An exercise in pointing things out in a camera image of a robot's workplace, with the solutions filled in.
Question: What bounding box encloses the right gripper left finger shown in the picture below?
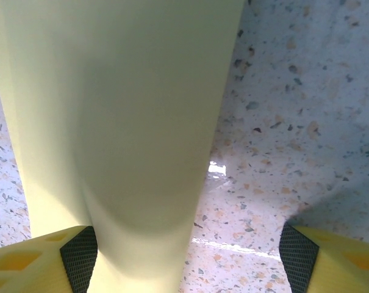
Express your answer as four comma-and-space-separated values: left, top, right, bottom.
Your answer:
0, 225, 99, 293

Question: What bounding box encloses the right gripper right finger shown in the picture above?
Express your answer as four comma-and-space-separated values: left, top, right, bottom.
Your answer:
278, 224, 369, 293

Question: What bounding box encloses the pale yellow paper sheet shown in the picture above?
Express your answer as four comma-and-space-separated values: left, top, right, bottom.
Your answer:
0, 0, 245, 293

